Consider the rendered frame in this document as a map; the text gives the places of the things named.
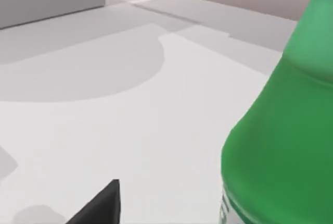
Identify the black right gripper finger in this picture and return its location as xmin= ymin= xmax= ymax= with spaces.
xmin=68 ymin=179 xmax=122 ymax=224

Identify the green bottle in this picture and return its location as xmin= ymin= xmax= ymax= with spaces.
xmin=219 ymin=0 xmax=333 ymax=224

